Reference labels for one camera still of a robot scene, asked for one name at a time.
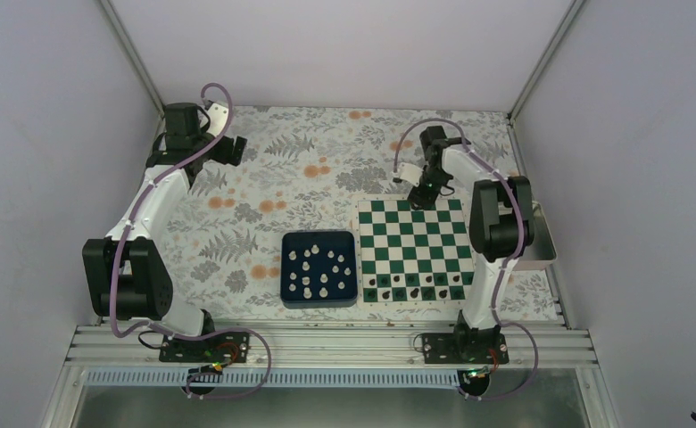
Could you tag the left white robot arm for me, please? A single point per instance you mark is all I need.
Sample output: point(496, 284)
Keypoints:
point(126, 275)

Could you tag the aluminium rail frame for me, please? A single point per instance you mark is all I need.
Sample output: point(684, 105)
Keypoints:
point(335, 345)

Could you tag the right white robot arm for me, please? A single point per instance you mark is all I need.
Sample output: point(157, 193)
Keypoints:
point(501, 227)

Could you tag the dark blue tray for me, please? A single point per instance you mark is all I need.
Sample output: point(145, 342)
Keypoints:
point(326, 263)

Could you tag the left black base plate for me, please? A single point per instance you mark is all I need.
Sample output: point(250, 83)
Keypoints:
point(224, 349)

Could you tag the black chess piece row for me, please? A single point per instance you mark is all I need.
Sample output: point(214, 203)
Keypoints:
point(414, 287)

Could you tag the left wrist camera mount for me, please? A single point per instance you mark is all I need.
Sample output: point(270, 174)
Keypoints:
point(218, 115)

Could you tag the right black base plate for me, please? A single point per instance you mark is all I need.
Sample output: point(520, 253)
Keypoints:
point(448, 349)

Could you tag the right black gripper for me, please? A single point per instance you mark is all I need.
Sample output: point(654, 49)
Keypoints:
point(426, 200)

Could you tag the green white chess board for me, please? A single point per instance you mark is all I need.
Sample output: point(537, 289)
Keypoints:
point(394, 238)

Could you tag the silver metal tin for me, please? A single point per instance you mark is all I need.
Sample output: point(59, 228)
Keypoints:
point(541, 253)

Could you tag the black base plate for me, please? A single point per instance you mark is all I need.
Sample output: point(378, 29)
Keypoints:
point(448, 349)
point(224, 349)

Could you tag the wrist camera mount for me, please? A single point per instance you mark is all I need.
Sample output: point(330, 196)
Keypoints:
point(406, 172)
point(218, 115)

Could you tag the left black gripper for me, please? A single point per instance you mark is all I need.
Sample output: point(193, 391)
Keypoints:
point(224, 156)

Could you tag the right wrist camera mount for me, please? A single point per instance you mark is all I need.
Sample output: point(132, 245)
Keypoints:
point(406, 172)

